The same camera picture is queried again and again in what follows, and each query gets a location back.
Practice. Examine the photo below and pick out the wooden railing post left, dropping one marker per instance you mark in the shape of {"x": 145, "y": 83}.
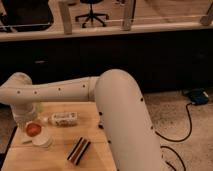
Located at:
{"x": 65, "y": 16}

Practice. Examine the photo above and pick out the white plastic bag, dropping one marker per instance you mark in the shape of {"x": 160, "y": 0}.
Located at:
{"x": 24, "y": 138}

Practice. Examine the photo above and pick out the blue power box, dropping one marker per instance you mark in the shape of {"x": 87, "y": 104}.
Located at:
{"x": 199, "y": 97}

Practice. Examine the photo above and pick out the green plastic cup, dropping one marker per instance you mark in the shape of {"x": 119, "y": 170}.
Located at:
{"x": 39, "y": 107}

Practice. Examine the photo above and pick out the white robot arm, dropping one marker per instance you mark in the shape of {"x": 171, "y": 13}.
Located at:
{"x": 121, "y": 106}

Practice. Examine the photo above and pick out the striped black red box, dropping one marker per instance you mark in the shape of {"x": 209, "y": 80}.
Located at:
{"x": 78, "y": 150}

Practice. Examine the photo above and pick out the wooden railing post right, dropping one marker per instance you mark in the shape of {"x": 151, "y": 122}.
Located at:
{"x": 207, "y": 19}

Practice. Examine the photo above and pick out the wooden railing post middle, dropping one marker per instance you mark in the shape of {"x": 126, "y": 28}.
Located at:
{"x": 128, "y": 14}

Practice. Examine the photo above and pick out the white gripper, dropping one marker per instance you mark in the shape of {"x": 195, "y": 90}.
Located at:
{"x": 23, "y": 113}

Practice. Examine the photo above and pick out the black office chair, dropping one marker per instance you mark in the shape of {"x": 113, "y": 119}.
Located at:
{"x": 91, "y": 15}

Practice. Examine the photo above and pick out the wooden railing post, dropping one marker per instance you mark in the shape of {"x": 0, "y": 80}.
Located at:
{"x": 128, "y": 14}
{"x": 207, "y": 19}
{"x": 65, "y": 16}

